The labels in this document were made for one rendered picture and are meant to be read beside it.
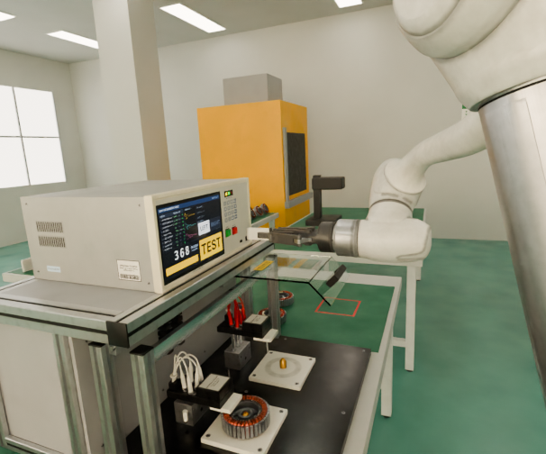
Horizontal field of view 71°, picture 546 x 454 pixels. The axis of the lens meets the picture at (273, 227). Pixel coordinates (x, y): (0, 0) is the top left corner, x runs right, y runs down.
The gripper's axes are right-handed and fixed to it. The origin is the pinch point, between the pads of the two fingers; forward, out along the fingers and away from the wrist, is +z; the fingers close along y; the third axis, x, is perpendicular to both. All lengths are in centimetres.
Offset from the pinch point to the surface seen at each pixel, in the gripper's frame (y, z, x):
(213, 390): -23.1, 2.8, -31.3
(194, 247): -16.2, 9.5, -0.1
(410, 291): 141, -32, -64
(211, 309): -16.4, 6.0, -15.0
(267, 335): 2.7, 0.5, -30.2
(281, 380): -2.3, -5.4, -40.1
